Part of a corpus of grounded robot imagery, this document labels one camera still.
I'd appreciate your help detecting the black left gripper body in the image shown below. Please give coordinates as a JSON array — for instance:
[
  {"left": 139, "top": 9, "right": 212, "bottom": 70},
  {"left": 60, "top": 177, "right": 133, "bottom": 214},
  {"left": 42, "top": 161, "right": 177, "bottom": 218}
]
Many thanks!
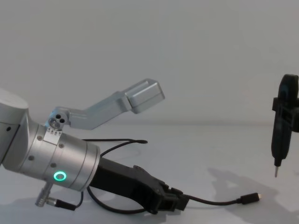
[{"left": 89, "top": 157, "right": 167, "bottom": 209}]

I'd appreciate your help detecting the black cable with small plug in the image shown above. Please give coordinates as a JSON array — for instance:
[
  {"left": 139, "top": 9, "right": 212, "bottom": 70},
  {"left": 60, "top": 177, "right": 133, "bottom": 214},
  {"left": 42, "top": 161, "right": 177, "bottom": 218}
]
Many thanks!
[{"left": 185, "top": 192, "right": 263, "bottom": 206}]

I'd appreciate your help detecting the black electric screwdriver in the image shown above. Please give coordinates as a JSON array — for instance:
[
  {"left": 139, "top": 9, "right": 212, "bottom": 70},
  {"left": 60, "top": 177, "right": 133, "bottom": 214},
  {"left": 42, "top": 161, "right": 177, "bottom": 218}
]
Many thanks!
[{"left": 272, "top": 74, "right": 299, "bottom": 178}]

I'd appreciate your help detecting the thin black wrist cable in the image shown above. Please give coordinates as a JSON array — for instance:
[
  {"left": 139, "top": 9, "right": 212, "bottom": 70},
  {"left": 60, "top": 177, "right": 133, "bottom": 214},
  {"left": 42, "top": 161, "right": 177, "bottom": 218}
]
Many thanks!
[{"left": 55, "top": 138, "right": 149, "bottom": 214}]

